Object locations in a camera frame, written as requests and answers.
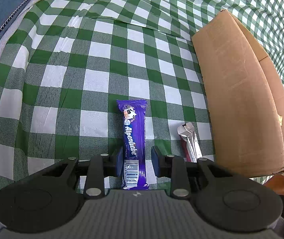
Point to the brown cardboard box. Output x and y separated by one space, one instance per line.
245 98

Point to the green white checkered cloth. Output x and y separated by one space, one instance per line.
67 64

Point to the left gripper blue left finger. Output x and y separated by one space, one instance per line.
99 167

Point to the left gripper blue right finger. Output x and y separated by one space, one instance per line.
173 167

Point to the silver snack bar wrapper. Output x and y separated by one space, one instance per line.
190 142

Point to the purple Alpenliebe candy bar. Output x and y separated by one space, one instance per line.
134 112

